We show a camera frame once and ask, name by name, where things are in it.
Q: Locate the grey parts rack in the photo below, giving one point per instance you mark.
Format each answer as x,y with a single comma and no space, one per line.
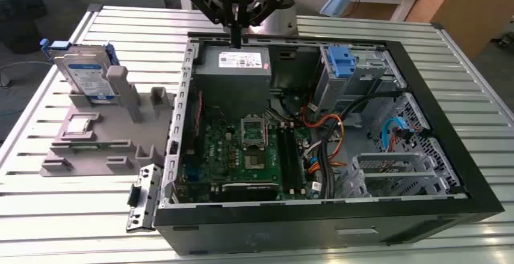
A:
121,125

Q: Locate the silver CPU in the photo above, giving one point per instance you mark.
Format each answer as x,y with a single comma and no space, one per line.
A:
78,125

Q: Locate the silver disk bay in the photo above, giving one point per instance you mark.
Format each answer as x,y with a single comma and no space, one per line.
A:
401,155

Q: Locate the black graphics card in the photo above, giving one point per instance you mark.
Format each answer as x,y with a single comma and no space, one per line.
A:
249,192

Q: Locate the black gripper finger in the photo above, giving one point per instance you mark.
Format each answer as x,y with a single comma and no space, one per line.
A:
208,5
265,13

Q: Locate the black RAM slot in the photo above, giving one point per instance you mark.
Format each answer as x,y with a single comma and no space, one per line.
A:
286,155
297,155

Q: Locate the grey power supply unit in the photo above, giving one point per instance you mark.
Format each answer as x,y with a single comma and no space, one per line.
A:
233,89

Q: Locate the black open PC case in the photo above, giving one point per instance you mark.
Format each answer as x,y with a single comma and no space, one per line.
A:
281,231

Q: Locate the black office chair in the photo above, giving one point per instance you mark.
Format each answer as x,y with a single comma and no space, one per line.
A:
25,35

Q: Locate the grey expansion slot latch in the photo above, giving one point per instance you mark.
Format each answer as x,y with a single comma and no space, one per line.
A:
150,192

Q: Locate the blue drive latch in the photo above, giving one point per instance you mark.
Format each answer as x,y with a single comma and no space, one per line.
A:
341,62

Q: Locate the hard disk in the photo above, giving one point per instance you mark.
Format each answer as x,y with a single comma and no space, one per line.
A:
86,77

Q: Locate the CPU socket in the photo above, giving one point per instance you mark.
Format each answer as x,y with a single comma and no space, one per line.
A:
257,161

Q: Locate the silver drive cage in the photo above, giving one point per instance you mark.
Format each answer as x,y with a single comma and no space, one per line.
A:
333,92

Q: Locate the green RAM stick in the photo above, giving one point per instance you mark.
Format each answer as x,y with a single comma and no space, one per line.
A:
90,146

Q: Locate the green motherboard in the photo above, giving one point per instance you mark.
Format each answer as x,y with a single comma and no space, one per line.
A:
217,143

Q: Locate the brown wooden cabinet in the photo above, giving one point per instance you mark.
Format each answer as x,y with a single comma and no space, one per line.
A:
475,5

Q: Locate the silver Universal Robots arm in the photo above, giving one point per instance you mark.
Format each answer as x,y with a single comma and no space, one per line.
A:
277,20

